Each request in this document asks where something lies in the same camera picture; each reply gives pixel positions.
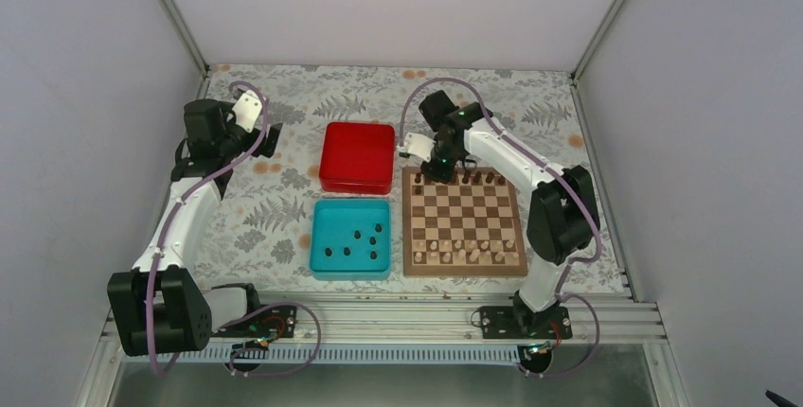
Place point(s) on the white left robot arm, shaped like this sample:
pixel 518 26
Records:
pixel 157 305

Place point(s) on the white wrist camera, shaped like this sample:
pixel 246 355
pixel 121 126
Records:
pixel 417 145
pixel 247 110

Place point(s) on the aluminium front rail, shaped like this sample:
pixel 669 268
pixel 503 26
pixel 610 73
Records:
pixel 431 329

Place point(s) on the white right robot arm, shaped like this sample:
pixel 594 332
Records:
pixel 563 216

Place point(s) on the red square tin lid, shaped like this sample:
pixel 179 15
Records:
pixel 358 158

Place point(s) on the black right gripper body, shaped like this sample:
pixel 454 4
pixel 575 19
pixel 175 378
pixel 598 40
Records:
pixel 444 172

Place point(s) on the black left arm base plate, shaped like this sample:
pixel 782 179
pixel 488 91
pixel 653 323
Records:
pixel 275 323

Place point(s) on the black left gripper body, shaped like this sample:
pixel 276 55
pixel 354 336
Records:
pixel 266 150

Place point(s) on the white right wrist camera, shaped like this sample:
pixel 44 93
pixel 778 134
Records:
pixel 417 145

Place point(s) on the wooden chessboard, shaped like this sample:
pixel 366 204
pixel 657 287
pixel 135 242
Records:
pixel 463 230

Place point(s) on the floral patterned table mat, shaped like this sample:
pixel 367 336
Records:
pixel 261 231

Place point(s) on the blue plastic tray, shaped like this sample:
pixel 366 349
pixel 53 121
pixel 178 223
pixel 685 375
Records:
pixel 351 240

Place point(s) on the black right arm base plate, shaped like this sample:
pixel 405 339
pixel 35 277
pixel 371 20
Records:
pixel 509 323

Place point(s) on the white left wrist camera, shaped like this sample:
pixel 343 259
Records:
pixel 247 110

